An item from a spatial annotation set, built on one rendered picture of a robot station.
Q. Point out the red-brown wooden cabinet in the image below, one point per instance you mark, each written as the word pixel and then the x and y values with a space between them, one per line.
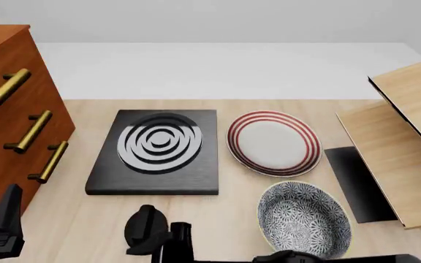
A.
pixel 2 153

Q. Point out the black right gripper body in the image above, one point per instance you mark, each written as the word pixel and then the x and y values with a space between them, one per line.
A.
pixel 180 241

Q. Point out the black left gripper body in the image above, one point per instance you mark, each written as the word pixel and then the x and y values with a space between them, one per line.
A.
pixel 2 248

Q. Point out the white plate with red rings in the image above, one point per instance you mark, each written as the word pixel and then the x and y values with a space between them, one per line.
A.
pixel 272 143

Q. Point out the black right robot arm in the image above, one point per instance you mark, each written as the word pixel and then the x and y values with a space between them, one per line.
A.
pixel 342 259

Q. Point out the round black stove knob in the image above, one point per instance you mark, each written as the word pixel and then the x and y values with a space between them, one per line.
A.
pixel 145 224

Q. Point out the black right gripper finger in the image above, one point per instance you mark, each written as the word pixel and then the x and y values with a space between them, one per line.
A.
pixel 143 250

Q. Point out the blue-white patterned bowl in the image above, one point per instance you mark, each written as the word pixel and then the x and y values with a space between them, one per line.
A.
pixel 305 219

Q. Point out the flat black stove plate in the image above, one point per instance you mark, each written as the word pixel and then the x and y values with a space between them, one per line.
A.
pixel 196 178

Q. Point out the pale wooden box black inside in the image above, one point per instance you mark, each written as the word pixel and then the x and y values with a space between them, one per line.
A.
pixel 397 142

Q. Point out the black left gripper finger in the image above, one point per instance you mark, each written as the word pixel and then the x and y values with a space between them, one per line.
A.
pixel 7 216

